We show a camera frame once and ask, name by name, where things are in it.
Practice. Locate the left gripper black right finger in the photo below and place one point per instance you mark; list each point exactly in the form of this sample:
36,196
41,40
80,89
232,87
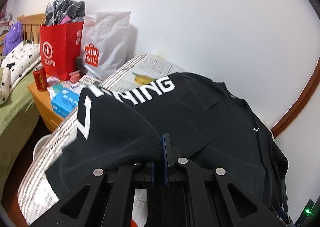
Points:
188,195

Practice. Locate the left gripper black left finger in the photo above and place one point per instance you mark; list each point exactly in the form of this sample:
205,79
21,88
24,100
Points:
103,198

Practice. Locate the black Li-Ning sweatshirt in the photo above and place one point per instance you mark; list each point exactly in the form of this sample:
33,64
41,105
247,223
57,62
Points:
202,118

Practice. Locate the blue tissue box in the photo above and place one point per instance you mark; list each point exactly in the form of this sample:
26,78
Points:
64,102

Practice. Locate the wooden bedside table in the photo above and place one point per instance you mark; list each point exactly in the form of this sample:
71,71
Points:
43,104

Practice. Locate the green bed sheet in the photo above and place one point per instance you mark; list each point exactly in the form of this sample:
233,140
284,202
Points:
19,116

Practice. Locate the white remote control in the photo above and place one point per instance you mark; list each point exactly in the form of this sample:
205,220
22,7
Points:
89,80

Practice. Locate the pink small cup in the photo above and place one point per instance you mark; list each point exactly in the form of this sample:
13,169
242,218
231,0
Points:
74,76

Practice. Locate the red drink can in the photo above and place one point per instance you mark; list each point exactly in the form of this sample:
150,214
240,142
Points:
40,77

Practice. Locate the red paper shopping bag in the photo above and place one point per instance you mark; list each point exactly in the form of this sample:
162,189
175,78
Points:
59,48

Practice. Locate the white Miniso plastic bag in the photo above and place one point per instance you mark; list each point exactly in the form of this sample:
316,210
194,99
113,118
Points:
104,43

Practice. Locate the white black-dotted pillow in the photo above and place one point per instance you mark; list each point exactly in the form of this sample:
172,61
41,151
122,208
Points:
18,63

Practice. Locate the purple plush toy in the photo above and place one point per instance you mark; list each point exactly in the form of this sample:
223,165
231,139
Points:
13,38

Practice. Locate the wooden bed headboard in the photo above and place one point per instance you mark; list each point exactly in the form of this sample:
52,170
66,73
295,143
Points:
31,26

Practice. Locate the grey plaid cloth in bag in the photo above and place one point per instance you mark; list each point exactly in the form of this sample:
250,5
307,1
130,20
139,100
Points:
57,10

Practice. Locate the brown wooden door frame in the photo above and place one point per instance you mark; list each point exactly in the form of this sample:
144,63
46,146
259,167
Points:
299,104

